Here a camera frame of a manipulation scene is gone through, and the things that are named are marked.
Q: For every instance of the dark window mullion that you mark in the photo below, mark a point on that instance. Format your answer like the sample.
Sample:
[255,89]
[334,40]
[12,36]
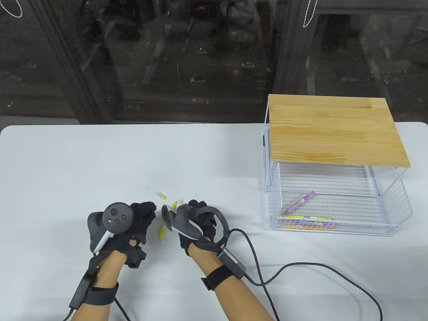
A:
[77,73]
[287,60]

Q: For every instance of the black right hand controller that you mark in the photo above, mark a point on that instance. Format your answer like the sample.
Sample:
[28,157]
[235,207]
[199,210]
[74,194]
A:
[182,220]

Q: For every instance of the person's left hand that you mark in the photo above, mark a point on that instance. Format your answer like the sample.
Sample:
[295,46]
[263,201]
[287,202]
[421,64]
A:
[143,210]

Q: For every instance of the group of clear highlighter caps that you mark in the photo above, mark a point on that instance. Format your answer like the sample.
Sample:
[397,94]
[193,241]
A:
[162,196]

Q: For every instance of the yellow double-ended highlighter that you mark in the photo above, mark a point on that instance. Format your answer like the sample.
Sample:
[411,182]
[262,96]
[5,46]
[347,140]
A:
[301,217]
[162,232]

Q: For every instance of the black hand controller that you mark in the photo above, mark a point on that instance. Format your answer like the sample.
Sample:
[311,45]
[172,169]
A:
[115,215]
[182,220]

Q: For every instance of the person's right forearm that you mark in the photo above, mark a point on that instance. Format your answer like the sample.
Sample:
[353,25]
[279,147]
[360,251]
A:
[227,291]

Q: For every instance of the purple double-ended highlighter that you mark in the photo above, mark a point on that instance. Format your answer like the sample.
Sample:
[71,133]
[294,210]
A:
[297,203]
[324,225]

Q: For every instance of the black left wrist sensor box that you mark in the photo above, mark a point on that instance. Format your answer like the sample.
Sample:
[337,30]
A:
[79,293]

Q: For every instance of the black left hand controller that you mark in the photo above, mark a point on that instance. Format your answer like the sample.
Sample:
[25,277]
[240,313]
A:
[115,215]

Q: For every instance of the orange double-ended highlighter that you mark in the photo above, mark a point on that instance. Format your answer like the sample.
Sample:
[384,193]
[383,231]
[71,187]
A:
[291,227]

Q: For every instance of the person's right hand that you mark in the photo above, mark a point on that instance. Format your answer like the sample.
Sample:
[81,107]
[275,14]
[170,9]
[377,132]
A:
[207,224]

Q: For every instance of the black right wrist sensor box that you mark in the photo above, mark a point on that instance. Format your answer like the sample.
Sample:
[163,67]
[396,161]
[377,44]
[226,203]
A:
[234,262]

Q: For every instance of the black wrist sensor box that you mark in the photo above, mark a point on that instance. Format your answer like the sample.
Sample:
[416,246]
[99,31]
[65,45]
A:
[79,293]
[234,262]

